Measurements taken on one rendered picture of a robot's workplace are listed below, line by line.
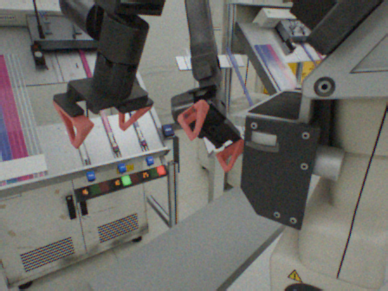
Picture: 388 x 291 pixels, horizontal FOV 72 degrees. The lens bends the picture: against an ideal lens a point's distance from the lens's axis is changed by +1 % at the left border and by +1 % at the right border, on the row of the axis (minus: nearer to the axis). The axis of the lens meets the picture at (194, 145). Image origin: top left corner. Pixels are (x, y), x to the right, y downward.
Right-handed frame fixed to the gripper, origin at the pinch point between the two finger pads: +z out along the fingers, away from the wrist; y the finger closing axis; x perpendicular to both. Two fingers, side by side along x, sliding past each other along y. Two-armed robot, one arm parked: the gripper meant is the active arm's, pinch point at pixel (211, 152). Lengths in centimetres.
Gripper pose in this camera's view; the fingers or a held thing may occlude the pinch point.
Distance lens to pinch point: 49.2
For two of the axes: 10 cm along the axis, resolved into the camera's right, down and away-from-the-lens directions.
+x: 7.4, -4.8, -4.7
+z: -0.9, 6.3, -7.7
